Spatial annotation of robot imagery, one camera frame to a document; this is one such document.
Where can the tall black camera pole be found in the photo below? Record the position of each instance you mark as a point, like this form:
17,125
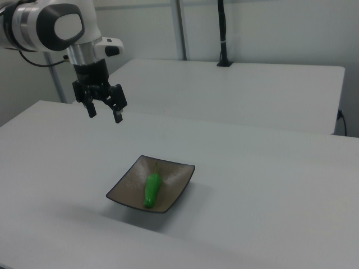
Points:
223,42

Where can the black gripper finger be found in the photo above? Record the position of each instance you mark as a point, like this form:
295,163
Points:
117,98
81,93

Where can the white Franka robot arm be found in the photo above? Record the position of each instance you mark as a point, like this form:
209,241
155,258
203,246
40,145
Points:
42,25

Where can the grey metal partition post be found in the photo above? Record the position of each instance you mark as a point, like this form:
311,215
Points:
57,81
181,30

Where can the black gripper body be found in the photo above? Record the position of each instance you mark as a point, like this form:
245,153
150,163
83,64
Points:
91,74

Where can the white side table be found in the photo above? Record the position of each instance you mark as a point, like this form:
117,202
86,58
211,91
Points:
224,92

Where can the square brown ceramic plate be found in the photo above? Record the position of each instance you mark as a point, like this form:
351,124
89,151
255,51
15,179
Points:
126,190

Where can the green chili pepper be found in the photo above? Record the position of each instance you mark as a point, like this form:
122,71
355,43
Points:
152,187

